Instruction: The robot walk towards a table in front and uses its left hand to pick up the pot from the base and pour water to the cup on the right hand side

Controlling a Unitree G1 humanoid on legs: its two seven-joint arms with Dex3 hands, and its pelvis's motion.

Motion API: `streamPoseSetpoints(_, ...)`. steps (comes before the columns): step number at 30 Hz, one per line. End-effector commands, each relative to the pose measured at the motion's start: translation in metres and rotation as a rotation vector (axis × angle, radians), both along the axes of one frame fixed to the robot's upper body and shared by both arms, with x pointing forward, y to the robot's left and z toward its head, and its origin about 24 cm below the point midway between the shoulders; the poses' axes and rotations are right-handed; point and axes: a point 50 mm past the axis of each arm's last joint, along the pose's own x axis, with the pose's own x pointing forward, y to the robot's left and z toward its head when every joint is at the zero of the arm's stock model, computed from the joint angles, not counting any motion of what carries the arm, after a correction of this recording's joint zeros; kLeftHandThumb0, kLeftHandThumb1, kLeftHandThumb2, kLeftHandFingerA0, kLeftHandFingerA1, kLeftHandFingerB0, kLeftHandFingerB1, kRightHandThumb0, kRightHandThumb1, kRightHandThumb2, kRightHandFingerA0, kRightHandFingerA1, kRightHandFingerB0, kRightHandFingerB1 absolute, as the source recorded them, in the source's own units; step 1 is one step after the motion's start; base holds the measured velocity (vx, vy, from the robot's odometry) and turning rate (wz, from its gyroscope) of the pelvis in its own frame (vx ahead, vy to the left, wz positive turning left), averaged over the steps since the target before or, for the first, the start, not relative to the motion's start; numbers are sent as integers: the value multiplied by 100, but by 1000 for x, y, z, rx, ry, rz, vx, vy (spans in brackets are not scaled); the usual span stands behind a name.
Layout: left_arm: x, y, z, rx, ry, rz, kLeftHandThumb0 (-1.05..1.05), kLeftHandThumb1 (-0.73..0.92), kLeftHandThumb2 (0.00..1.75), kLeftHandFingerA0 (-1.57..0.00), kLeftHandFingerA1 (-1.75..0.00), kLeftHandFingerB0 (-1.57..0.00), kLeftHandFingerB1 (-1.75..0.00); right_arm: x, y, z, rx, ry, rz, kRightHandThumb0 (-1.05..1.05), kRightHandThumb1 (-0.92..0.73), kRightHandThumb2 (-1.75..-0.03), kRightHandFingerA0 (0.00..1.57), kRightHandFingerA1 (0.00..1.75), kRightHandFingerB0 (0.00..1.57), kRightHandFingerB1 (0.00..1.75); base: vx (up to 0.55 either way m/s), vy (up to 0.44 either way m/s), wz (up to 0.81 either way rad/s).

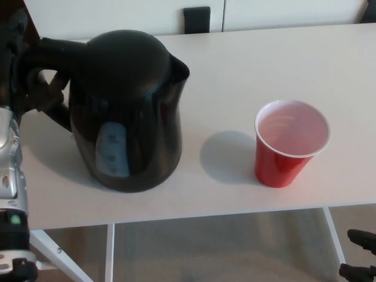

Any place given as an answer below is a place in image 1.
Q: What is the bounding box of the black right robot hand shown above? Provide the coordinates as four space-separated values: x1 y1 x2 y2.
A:
338 229 376 282

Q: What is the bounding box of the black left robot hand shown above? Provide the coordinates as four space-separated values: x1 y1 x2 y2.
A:
0 8 66 119

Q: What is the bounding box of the white cabinet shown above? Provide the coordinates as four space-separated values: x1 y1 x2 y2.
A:
22 0 376 42

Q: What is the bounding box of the black cabinet handle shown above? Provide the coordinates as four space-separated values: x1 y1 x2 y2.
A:
359 0 376 24
183 6 212 34

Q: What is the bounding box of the black electric kettle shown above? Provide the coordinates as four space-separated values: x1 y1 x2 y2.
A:
28 29 192 194

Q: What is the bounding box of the red plastic cup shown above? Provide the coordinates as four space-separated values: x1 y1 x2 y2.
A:
254 99 332 187

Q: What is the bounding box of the white table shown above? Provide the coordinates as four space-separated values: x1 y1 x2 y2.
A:
19 22 376 282

